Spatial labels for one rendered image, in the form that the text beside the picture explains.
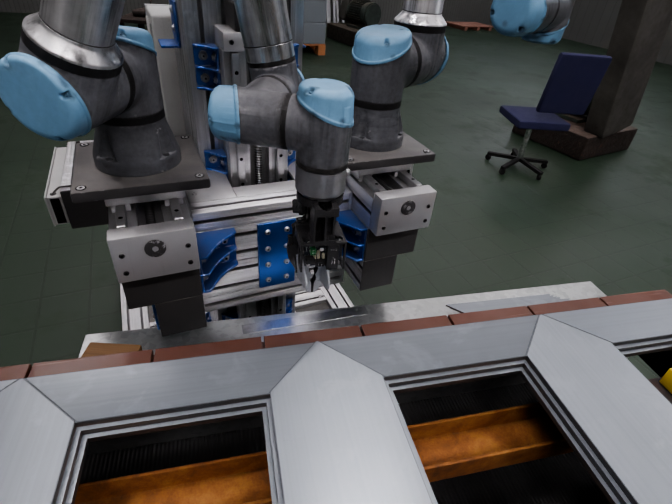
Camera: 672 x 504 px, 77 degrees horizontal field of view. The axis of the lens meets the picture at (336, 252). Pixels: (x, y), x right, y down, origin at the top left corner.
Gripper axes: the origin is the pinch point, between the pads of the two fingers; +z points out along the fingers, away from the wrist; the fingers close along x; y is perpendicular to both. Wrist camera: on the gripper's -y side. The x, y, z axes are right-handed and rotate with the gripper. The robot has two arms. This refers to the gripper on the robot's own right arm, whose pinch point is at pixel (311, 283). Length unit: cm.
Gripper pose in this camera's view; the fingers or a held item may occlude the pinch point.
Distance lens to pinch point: 77.5
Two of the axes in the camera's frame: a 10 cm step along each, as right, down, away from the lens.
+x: 9.7, -0.7, 2.3
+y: 2.3, 5.8, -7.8
